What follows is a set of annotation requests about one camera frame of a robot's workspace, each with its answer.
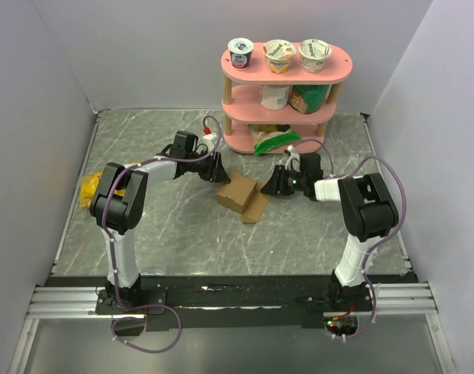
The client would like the orange Chobani yogurt cup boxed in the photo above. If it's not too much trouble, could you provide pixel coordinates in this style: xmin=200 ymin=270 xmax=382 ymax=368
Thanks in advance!
xmin=263 ymin=39 xmax=297 ymax=74

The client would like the green white snack bag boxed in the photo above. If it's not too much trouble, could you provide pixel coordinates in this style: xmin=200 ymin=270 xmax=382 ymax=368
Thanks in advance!
xmin=248 ymin=124 xmax=301 ymax=156

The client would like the white paper cup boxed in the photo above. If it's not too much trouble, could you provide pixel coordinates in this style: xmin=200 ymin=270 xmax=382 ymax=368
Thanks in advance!
xmin=260 ymin=85 xmax=292 ymax=111

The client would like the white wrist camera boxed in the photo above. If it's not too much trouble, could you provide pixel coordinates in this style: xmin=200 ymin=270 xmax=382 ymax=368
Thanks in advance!
xmin=284 ymin=145 xmax=300 ymax=172
xmin=199 ymin=127 xmax=218 ymax=151

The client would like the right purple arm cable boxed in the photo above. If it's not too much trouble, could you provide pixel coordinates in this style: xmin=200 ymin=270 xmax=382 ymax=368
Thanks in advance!
xmin=295 ymin=138 xmax=409 ymax=289

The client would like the yellow Lays chip bag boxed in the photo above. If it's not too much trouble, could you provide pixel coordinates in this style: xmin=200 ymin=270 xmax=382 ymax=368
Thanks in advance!
xmin=79 ymin=166 xmax=129 ymax=208

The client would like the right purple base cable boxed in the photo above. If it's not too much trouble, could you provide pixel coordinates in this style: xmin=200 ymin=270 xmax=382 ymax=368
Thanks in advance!
xmin=330 ymin=282 xmax=378 ymax=344

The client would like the aluminium frame rail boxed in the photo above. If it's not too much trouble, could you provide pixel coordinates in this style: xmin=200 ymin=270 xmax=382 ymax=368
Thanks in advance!
xmin=9 ymin=276 xmax=457 ymax=373

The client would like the blue yogurt cup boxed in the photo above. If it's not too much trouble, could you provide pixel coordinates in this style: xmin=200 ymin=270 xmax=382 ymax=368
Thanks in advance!
xmin=228 ymin=37 xmax=254 ymax=70

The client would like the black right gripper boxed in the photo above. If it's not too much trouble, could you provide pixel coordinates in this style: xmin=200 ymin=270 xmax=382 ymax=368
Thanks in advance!
xmin=260 ymin=165 xmax=307 ymax=197

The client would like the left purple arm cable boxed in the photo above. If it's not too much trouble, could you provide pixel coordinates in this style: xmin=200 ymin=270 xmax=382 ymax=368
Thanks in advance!
xmin=102 ymin=115 xmax=222 ymax=311

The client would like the brown cardboard paper box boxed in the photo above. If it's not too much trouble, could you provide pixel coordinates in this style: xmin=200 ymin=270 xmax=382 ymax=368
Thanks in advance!
xmin=217 ymin=171 xmax=271 ymax=224

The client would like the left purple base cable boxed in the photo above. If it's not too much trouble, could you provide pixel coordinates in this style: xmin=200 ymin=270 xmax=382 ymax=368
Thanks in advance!
xmin=111 ymin=303 xmax=183 ymax=355

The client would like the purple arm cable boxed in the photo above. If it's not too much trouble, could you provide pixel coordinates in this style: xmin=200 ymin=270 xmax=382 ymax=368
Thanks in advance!
xmin=102 ymin=115 xmax=222 ymax=311
xmin=295 ymin=138 xmax=409 ymax=289

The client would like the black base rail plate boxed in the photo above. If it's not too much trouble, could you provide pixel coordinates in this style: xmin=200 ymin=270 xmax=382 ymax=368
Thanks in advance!
xmin=94 ymin=272 xmax=417 ymax=333

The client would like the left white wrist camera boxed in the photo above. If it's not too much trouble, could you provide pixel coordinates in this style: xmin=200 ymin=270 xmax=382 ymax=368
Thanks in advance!
xmin=199 ymin=127 xmax=218 ymax=151

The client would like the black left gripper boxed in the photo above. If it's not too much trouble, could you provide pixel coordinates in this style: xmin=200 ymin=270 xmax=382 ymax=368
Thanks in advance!
xmin=186 ymin=149 xmax=230 ymax=184

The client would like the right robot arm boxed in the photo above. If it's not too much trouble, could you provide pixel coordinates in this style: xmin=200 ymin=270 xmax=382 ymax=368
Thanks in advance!
xmin=260 ymin=150 xmax=400 ymax=311

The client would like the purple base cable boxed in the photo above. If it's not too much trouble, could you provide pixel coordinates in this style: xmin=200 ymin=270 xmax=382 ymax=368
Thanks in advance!
xmin=330 ymin=282 xmax=378 ymax=344
xmin=111 ymin=303 xmax=183 ymax=355

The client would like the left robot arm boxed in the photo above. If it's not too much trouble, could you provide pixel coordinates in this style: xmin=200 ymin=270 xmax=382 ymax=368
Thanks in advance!
xmin=90 ymin=131 xmax=230 ymax=313

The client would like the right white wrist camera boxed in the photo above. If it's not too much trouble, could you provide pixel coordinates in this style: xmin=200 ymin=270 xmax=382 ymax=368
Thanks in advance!
xmin=284 ymin=145 xmax=300 ymax=172

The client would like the white Chobani yogurt cup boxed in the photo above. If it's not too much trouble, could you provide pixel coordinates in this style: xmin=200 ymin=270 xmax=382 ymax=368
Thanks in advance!
xmin=299 ymin=39 xmax=332 ymax=73

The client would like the pink three-tier shelf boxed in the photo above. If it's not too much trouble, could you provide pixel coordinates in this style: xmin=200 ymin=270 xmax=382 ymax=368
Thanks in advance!
xmin=221 ymin=42 xmax=353 ymax=154

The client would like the green snack canister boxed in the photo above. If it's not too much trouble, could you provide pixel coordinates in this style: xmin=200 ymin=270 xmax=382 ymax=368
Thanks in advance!
xmin=288 ymin=85 xmax=330 ymax=115

